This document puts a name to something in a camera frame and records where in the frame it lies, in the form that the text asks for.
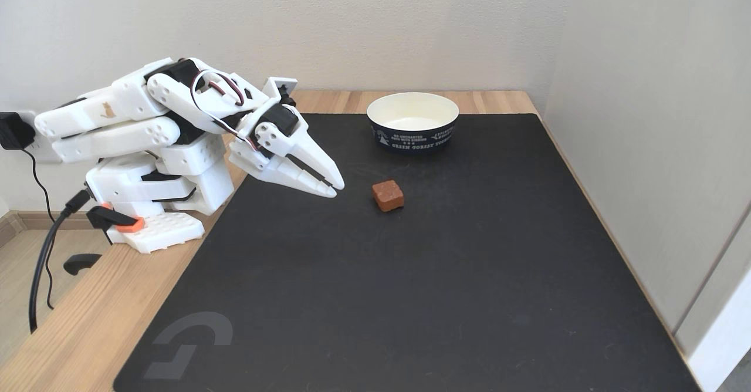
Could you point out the brown cube toy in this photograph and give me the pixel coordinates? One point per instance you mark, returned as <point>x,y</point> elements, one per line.
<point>388,195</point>

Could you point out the white and navy paper bowl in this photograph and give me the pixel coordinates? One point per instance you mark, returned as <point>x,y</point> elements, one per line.
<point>412,123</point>

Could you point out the black desk mat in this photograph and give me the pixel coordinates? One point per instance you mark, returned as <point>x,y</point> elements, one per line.
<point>410,274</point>

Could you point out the black and orange clamp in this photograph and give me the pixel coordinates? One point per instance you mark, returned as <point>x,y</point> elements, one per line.
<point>120,220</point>

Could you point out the black power adapter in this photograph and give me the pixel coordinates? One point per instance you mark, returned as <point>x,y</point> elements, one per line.
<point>14,131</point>

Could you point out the white wall outlet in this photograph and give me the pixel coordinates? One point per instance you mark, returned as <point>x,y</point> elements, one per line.
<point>41,151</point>

